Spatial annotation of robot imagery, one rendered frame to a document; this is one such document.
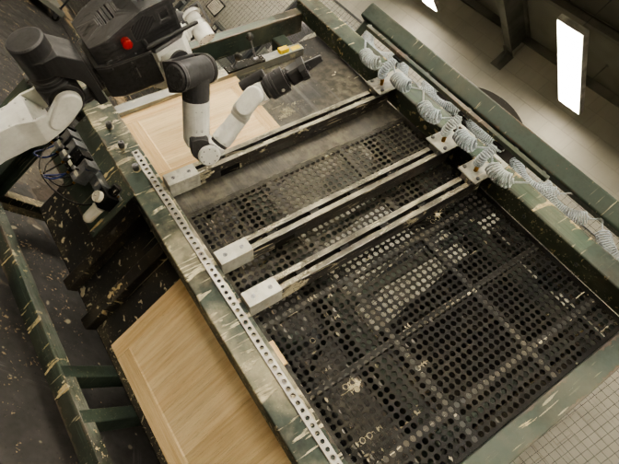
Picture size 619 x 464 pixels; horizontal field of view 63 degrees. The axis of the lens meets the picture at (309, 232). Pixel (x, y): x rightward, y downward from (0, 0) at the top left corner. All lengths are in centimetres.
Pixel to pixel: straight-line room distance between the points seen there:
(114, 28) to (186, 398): 129
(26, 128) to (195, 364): 100
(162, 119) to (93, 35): 65
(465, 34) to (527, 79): 118
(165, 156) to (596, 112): 589
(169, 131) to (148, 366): 97
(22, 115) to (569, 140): 620
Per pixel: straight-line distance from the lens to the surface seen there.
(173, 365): 207
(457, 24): 818
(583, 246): 208
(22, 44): 176
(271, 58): 258
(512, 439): 170
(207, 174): 203
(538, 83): 746
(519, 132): 269
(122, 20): 174
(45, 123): 186
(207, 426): 198
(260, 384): 159
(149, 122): 231
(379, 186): 201
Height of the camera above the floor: 148
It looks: 9 degrees down
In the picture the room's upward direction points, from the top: 47 degrees clockwise
